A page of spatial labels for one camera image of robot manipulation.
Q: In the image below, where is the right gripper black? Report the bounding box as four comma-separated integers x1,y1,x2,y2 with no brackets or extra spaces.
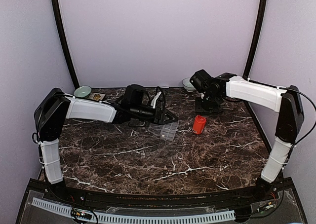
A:
196,92,221,114

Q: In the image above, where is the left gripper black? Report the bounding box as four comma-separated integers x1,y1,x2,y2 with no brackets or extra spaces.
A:
131,105,179,126

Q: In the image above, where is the clear plastic pill organizer box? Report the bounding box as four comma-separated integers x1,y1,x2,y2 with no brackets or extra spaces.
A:
148,122,179,141

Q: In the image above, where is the red pill bottle grey cap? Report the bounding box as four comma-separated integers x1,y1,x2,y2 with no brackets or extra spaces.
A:
192,115,206,135

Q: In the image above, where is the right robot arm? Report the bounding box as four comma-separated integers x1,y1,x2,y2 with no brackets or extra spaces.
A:
189,70,308,201

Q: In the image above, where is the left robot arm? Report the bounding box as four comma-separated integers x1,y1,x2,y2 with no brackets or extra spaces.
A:
32,84,178,202

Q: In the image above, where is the white ceramic bowl back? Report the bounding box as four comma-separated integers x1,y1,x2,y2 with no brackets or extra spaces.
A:
182,78,196,93

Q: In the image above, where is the patterned coaster mat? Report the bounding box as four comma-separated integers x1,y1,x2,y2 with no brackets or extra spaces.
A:
88,92,106,101

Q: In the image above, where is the green ceramic bowl left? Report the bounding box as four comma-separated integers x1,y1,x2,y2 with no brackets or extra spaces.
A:
74,85,92,98

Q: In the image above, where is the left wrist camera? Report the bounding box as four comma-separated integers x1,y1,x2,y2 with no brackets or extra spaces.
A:
150,86,166,110

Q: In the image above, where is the right black corner post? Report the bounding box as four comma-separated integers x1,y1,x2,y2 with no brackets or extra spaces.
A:
242,0,267,79

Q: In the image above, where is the black corner post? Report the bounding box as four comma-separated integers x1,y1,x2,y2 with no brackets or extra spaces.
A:
51,0,80,89
242,0,267,79

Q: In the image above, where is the black front rail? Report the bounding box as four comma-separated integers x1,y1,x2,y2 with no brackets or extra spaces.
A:
19,178,301,215

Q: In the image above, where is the white slotted cable duct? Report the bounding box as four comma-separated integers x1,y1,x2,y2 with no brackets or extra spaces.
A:
31,197,236,224

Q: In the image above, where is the left black corner post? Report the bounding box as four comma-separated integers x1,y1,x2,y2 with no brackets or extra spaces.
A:
51,0,80,89

